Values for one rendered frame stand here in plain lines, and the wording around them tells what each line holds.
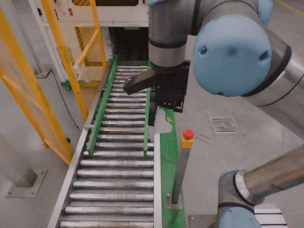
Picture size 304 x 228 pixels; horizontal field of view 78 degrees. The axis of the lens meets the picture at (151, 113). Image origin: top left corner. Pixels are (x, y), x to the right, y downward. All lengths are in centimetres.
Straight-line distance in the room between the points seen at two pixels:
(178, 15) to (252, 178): 53
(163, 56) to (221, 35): 19
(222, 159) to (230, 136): 40
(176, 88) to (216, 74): 23
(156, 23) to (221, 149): 219
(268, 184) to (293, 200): 179
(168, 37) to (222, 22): 16
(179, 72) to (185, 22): 11
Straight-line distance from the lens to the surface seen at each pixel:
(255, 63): 20
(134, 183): 148
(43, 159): 255
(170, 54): 37
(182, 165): 136
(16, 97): 217
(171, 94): 42
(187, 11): 34
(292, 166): 61
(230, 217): 68
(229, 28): 20
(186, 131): 112
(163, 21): 35
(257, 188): 68
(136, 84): 45
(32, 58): 392
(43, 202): 227
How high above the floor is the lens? 188
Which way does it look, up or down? 44 degrees down
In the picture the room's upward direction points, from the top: straight up
